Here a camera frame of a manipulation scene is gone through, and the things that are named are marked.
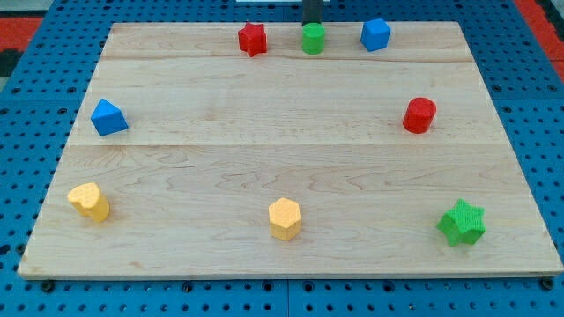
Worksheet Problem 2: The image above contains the blue cube block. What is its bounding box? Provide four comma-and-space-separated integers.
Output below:
360, 18, 391, 52

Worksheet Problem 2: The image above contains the light wooden board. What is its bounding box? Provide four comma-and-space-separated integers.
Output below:
19, 22, 563, 280

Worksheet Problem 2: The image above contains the yellow hexagon block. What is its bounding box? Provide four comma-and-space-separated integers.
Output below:
268, 197, 301, 241

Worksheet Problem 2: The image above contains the red star block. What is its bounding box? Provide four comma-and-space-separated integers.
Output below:
238, 22, 268, 57

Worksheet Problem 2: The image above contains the green cylinder block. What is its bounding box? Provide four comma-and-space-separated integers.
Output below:
302, 23, 325, 55

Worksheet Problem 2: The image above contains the red cylinder block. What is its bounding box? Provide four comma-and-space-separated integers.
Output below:
403, 97, 437, 134

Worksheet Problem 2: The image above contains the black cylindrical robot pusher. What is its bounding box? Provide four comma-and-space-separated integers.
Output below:
301, 0, 323, 25

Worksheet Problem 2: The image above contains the blue triangle block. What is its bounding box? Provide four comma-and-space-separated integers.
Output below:
90, 99, 129, 136

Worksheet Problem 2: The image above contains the green star block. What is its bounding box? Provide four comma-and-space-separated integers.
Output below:
436, 198, 486, 247

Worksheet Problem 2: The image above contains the yellow heart block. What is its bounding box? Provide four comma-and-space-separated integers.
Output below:
67, 182, 110, 222

